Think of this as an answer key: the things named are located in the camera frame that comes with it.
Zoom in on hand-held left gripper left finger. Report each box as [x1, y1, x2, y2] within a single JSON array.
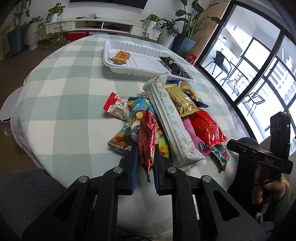
[[22, 144, 139, 241]]

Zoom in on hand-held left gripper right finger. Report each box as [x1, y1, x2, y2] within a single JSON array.
[[154, 144, 267, 241]]

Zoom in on dark red shiny snack packet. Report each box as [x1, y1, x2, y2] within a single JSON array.
[[137, 109, 160, 183]]

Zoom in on pink snack packet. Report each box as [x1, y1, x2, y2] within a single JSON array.
[[183, 117, 212, 156]]

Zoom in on long white snack packet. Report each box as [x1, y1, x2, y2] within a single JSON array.
[[142, 75, 207, 165]]

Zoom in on blue cartoon snack packet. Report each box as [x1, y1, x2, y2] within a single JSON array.
[[107, 97, 170, 158]]

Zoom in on green red snack packet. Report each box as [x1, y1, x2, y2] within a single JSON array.
[[209, 144, 230, 173]]

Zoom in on red white snack packet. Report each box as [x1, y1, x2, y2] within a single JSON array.
[[103, 92, 132, 121]]

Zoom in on large red snack packet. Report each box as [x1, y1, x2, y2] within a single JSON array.
[[188, 109, 228, 147]]

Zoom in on blue cake snack packet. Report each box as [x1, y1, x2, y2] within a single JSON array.
[[176, 80, 208, 108]]

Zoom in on white plastic tray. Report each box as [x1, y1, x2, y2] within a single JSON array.
[[103, 40, 196, 82]]

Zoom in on person's right forearm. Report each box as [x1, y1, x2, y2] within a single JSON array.
[[261, 178, 296, 234]]

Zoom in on person's right hand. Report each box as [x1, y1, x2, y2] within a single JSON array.
[[252, 163, 287, 205]]

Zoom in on black metal balcony chair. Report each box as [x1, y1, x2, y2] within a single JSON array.
[[243, 91, 266, 116]]

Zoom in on black chair teal cushion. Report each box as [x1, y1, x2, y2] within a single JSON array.
[[203, 50, 234, 79]]

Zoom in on green checkered tablecloth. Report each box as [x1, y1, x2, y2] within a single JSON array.
[[10, 34, 241, 241]]

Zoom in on black snack packet white print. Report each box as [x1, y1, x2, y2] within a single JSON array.
[[171, 66, 193, 80]]

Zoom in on grey office chair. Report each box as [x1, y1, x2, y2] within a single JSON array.
[[0, 169, 70, 241]]

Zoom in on orange snack packet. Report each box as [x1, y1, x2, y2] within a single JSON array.
[[109, 50, 131, 65]]

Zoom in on black snack packet gold print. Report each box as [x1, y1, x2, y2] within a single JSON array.
[[159, 56, 177, 70]]

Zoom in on beige curtain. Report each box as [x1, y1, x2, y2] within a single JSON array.
[[191, 0, 232, 61]]

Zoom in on tall plant in dark pot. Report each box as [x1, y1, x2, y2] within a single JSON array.
[[171, 0, 228, 58]]

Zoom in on leafy plant in white pot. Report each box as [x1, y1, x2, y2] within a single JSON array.
[[158, 19, 179, 49]]

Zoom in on white chair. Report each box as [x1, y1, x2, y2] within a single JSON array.
[[0, 87, 26, 122]]

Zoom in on red storage box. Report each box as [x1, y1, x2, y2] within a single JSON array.
[[66, 32, 87, 42]]

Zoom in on trailing pothos in white pot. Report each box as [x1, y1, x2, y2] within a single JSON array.
[[140, 13, 162, 42], [39, 3, 70, 50]]

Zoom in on white television cabinet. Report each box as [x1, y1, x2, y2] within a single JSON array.
[[44, 17, 162, 39]]

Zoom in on plant in white ribbed pot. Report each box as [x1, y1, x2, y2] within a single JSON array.
[[25, 16, 44, 50]]

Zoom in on black television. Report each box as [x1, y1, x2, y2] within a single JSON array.
[[69, 0, 148, 10]]

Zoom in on plant in dark blue pot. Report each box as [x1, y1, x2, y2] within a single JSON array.
[[7, 0, 30, 57]]

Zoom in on black window frame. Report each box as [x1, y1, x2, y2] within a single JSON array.
[[195, 0, 296, 144]]

